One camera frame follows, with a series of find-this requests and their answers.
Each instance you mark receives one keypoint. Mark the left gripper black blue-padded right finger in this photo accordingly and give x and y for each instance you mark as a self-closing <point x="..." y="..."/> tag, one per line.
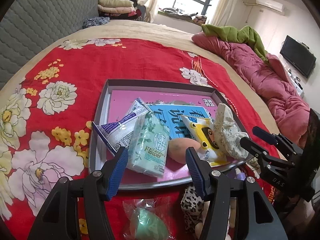
<point x="255" y="217"/>

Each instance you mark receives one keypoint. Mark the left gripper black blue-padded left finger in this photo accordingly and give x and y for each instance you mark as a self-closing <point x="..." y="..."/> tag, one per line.
<point x="58" y="216"/>

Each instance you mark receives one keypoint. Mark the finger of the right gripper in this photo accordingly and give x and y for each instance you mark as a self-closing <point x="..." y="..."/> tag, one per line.
<point x="264" y="159"/>
<point x="264" y="135"/>

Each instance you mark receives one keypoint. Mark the plush bunny pink dress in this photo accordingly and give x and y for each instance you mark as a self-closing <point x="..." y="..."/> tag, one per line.
<point x="231" y="219"/>

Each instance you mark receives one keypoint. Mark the white floral cloth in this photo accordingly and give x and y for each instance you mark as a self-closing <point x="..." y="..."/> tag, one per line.
<point x="227" y="134"/>

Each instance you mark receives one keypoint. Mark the yellow cartoon wipes pack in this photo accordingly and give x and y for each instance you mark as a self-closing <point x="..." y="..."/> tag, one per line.
<point x="202" y="131"/>

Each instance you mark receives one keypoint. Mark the pink beauty sponge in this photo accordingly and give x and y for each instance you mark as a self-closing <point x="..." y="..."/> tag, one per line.
<point x="178" y="146"/>

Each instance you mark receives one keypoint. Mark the green flower tissue pack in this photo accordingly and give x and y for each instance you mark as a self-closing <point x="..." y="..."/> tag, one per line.
<point x="148" y="146"/>

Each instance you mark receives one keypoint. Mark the plush bunny purple dress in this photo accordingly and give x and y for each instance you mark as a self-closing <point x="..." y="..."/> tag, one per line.
<point x="236" y="173"/>

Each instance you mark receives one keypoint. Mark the leopard print soft item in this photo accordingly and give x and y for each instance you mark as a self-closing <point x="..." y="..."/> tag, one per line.
<point x="192" y="207"/>

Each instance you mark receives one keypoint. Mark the pink quilted comforter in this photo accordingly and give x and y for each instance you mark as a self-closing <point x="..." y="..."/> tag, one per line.
<point x="269" y="80"/>

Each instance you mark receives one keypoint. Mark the green sponge in plastic bag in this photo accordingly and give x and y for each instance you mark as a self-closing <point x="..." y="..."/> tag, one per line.
<point x="148" y="218"/>

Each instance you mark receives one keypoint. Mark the dark cardboard box tray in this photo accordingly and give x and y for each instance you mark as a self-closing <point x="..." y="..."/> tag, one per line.
<point x="99" y="153"/>

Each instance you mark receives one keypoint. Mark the blue white plastic packet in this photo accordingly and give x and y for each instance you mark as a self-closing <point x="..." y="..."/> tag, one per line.
<point x="118" y="134"/>

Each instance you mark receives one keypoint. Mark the green blanket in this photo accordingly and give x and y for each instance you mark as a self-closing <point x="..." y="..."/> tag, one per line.
<point x="246" y="35"/>

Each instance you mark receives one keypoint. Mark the blue pink book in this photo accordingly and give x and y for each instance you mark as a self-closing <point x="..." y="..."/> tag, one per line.
<point x="168" y="107"/>

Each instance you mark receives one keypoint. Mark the white air conditioner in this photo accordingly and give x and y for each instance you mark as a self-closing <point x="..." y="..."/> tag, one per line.
<point x="271" y="4"/>

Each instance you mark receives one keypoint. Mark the white curtain right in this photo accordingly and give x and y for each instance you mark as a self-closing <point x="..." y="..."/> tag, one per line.
<point x="222" y="13"/>

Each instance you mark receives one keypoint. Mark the beige bed sheet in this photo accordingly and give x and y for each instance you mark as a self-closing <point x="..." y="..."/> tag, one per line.
<point x="162" y="34"/>

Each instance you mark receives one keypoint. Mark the blue patterned cloth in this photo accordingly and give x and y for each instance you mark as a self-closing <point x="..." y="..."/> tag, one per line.
<point x="95" y="21"/>

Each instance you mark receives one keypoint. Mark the stack of folded blankets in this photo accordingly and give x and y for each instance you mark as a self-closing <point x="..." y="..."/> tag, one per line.
<point x="121" y="10"/>

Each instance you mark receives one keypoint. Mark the grey quilted headboard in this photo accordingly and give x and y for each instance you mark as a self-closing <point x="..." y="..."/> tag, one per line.
<point x="30" y="26"/>

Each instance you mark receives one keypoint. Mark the black wall television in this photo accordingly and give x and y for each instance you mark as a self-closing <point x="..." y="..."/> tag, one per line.
<point x="298" y="55"/>

